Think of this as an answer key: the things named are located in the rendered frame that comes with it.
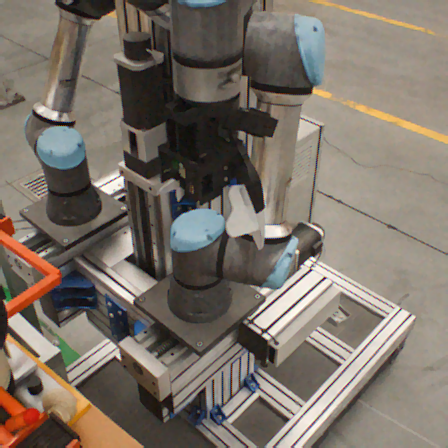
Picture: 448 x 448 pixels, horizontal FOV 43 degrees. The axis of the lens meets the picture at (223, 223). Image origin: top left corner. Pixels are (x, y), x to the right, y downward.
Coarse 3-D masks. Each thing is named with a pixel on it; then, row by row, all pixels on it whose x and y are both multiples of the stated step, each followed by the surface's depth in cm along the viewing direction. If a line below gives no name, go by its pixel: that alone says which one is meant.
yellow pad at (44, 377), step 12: (24, 348) 116; (36, 360) 113; (36, 372) 111; (48, 372) 111; (24, 384) 108; (36, 384) 106; (48, 384) 108; (60, 384) 109; (24, 396) 106; (36, 396) 106; (36, 408) 104; (84, 408) 105; (72, 420) 104
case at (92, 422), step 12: (96, 408) 119; (84, 420) 117; (96, 420) 117; (108, 420) 117; (84, 432) 115; (96, 432) 115; (108, 432) 115; (120, 432) 115; (84, 444) 113; (96, 444) 113; (108, 444) 113; (120, 444) 113; (132, 444) 113
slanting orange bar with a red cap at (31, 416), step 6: (30, 408) 79; (18, 414) 82; (24, 414) 78; (30, 414) 78; (36, 414) 78; (12, 420) 85; (18, 420) 81; (24, 420) 78; (30, 420) 78; (36, 420) 78; (6, 426) 89; (12, 426) 85; (18, 426) 83; (24, 426) 81
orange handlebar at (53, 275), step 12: (0, 240) 124; (12, 240) 124; (24, 252) 121; (36, 264) 118; (48, 264) 118; (48, 276) 115; (60, 276) 117; (36, 288) 112; (48, 288) 114; (12, 300) 110; (24, 300) 110; (12, 312) 109; (0, 396) 93; (12, 408) 92; (24, 408) 92; (0, 432) 88
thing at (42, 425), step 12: (48, 420) 89; (60, 420) 88; (24, 432) 86; (36, 432) 87; (48, 432) 87; (60, 432) 87; (72, 432) 87; (12, 444) 85; (24, 444) 86; (36, 444) 86; (48, 444) 86; (60, 444) 86; (72, 444) 85
